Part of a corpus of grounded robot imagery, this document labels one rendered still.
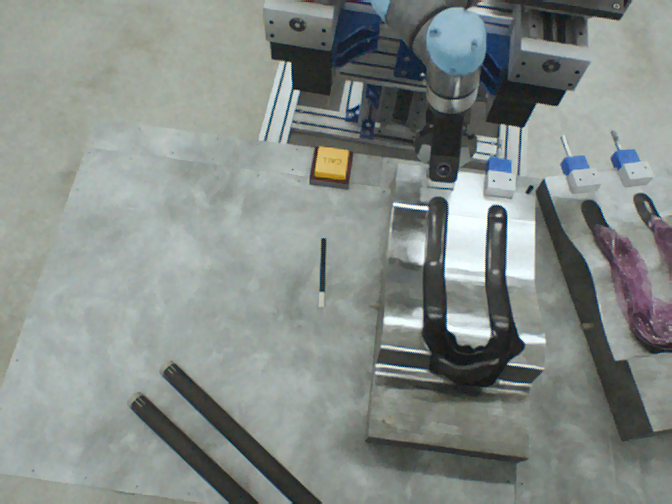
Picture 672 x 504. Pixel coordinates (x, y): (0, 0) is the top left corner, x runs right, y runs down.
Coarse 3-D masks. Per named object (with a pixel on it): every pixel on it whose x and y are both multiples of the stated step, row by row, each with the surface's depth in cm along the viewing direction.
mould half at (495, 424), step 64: (448, 192) 116; (384, 256) 119; (448, 256) 111; (512, 256) 112; (384, 320) 100; (448, 320) 101; (384, 384) 103; (448, 384) 104; (512, 384) 104; (448, 448) 100; (512, 448) 100
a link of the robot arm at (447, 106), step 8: (424, 80) 92; (432, 96) 91; (472, 96) 90; (432, 104) 93; (440, 104) 91; (448, 104) 90; (456, 104) 90; (464, 104) 90; (448, 112) 92; (456, 112) 92
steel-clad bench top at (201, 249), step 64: (128, 128) 129; (128, 192) 123; (192, 192) 124; (256, 192) 124; (320, 192) 125; (384, 192) 126; (64, 256) 117; (128, 256) 117; (192, 256) 118; (256, 256) 119; (64, 320) 112; (128, 320) 112; (192, 320) 113; (256, 320) 113; (320, 320) 114; (576, 320) 116; (64, 384) 107; (128, 384) 107; (256, 384) 108; (320, 384) 109; (576, 384) 111; (0, 448) 102; (64, 448) 103; (128, 448) 103; (320, 448) 104; (384, 448) 105; (576, 448) 106; (640, 448) 107
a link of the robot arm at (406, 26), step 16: (384, 0) 86; (400, 0) 85; (416, 0) 84; (432, 0) 84; (448, 0) 86; (464, 0) 88; (384, 16) 87; (400, 16) 85; (416, 16) 84; (432, 16) 83; (400, 32) 87; (416, 32) 84
